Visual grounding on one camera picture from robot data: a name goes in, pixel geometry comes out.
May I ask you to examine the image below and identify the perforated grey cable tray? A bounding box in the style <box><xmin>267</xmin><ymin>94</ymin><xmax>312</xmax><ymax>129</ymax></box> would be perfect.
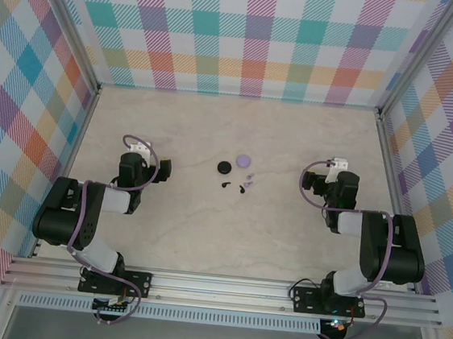
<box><xmin>15</xmin><ymin>291</ymin><xmax>323</xmax><ymax>338</ymax></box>

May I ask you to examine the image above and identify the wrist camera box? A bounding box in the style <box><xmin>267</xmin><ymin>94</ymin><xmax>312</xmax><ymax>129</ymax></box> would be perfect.
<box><xmin>127</xmin><ymin>138</ymin><xmax>152</xmax><ymax>155</ymax></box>
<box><xmin>327</xmin><ymin>156</ymin><xmax>351</xmax><ymax>183</ymax></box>

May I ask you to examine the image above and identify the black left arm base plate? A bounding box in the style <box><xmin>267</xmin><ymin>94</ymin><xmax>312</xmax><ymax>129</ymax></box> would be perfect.
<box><xmin>77</xmin><ymin>263</ymin><xmax>155</xmax><ymax>301</ymax></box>

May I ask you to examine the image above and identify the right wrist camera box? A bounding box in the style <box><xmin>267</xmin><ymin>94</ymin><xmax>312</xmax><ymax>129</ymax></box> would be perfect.
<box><xmin>327</xmin><ymin>156</ymin><xmax>351</xmax><ymax>183</ymax></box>

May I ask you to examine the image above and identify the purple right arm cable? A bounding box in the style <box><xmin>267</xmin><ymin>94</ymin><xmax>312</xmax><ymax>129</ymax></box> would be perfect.
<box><xmin>282</xmin><ymin>156</ymin><xmax>404</xmax><ymax>339</ymax></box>

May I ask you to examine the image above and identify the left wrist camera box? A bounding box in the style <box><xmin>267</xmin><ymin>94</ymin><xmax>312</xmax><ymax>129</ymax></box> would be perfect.
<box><xmin>127</xmin><ymin>138</ymin><xmax>152</xmax><ymax>155</ymax></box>

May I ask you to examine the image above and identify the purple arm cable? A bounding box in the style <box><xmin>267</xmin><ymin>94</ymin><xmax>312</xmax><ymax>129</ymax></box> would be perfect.
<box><xmin>282</xmin><ymin>156</ymin><xmax>404</xmax><ymax>339</ymax></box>
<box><xmin>59</xmin><ymin>129</ymin><xmax>162</xmax><ymax>329</ymax></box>

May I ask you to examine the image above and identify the aluminium table edge rail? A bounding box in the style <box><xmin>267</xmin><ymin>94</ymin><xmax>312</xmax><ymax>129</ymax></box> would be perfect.
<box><xmin>357</xmin><ymin>112</ymin><xmax>438</xmax><ymax>296</ymax></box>
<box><xmin>29</xmin><ymin>80</ymin><xmax>103</xmax><ymax>265</ymax></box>

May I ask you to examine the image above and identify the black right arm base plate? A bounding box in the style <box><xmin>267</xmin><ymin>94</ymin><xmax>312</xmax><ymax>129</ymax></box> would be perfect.
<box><xmin>290</xmin><ymin>285</ymin><xmax>368</xmax><ymax>320</ymax></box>

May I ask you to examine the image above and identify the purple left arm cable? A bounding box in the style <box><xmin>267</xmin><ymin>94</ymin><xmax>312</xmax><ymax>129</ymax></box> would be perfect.
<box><xmin>59</xmin><ymin>129</ymin><xmax>162</xmax><ymax>329</ymax></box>

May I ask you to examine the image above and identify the aluminium frame post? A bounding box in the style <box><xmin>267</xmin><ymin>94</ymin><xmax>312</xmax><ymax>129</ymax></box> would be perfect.
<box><xmin>375</xmin><ymin>0</ymin><xmax>453</xmax><ymax>129</ymax></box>
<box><xmin>20</xmin><ymin>0</ymin><xmax>112</xmax><ymax>95</ymax></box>

